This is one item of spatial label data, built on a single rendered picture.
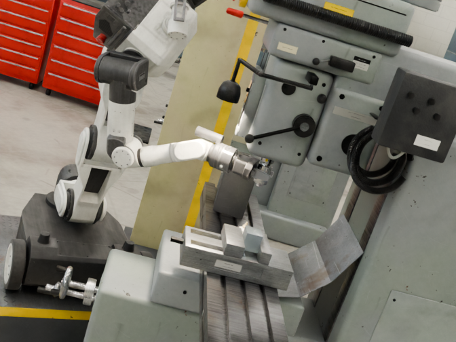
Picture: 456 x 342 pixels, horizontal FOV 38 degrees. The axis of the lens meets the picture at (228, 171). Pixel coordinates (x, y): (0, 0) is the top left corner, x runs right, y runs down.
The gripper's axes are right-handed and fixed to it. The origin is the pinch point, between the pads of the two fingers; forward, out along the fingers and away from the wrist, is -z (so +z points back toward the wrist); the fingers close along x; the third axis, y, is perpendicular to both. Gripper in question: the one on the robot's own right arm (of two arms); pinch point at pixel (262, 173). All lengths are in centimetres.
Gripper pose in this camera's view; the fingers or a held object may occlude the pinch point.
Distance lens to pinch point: 220.5
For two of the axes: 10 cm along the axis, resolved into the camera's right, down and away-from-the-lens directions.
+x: 2.7, -2.2, 9.4
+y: -3.0, 9.0, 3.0
